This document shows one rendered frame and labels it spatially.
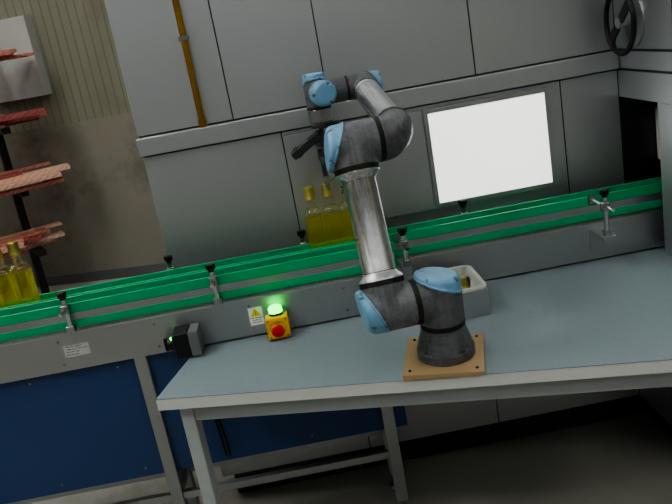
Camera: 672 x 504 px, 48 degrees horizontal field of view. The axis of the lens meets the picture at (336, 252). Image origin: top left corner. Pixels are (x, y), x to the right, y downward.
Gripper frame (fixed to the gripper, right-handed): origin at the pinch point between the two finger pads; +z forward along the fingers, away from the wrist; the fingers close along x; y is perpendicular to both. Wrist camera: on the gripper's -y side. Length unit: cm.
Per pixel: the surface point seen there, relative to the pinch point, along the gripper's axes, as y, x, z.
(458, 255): 38.3, -5.6, 29.5
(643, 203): 101, -3, 24
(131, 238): -157, 362, 84
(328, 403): -11, -55, 48
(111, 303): -72, -15, 21
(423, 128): 35.6, 12.4, -10.7
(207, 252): -44, 14, 18
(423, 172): 33.5, 12.3, 4.0
